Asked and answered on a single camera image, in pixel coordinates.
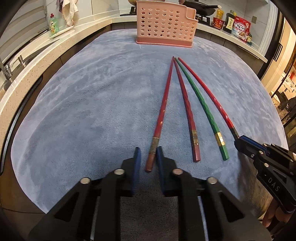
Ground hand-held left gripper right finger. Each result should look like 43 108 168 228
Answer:
156 146 272 241

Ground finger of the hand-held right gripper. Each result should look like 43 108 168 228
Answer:
240 136 288 154
235 138 266 163

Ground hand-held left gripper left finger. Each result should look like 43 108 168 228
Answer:
28 146 142 241

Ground red chopstick with black band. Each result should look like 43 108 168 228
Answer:
178 57 242 141

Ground dark red chopstick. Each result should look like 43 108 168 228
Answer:
145 56 175 172
173 57 201 162

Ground pink perforated utensil holder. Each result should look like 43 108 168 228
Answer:
136 0 199 48

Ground person's right hand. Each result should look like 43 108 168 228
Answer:
262 198 290 229

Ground green chopstick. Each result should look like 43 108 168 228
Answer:
175 57 230 161

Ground blue-grey fleece table cloth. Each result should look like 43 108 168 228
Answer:
10 29 289 218

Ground black framed glass door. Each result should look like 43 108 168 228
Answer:
261 0 296 139

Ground red cereal bag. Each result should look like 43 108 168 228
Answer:
231 16 251 42

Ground dark sauce bottle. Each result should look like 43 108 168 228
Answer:
223 10 237 34

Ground red instant noodle cup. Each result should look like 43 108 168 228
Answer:
212 17 225 29

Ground black wok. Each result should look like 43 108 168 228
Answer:
180 0 219 16

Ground stainless steel sink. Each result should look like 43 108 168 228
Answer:
0 38 62 80

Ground white plate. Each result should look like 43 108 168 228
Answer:
48 25 75 39

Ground chrome kitchen faucet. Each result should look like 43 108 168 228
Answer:
0 54 23 79

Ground green dish soap bottle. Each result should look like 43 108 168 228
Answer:
49 13 60 35

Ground white hanging cloth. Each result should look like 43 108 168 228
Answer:
60 0 79 26

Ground white window blinds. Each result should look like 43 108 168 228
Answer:
0 0 50 56

